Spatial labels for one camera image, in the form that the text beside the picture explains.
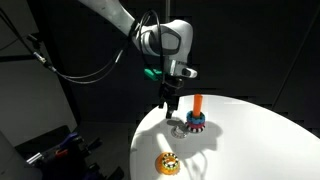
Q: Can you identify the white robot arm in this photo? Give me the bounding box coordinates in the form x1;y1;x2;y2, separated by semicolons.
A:
78;0;197;119

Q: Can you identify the black white striped base ring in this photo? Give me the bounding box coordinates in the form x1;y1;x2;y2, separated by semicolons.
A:
185;125;206;135

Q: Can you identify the clear plastic ring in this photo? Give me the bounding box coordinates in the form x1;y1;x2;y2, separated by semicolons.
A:
170;125;188;139

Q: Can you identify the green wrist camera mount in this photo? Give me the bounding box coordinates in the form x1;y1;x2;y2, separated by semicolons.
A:
144;68;162;81

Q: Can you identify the yellow orange beaded ring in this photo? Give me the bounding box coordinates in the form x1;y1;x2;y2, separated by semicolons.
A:
155;151;181;176

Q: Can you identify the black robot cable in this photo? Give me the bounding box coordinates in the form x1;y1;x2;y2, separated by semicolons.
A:
0;6;168;101

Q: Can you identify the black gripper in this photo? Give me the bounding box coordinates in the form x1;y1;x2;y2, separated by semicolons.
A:
159;76;184;119

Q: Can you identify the blue stacking ring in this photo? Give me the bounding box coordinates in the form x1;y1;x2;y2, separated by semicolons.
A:
185;112;206;126

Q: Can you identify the red stacking ring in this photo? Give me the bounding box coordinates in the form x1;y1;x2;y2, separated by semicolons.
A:
185;121;206;130

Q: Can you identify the vertical metal pole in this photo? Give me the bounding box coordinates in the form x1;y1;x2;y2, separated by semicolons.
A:
165;0;171;22

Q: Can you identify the white round pedestal table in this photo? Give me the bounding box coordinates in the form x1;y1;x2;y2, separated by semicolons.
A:
130;95;320;180

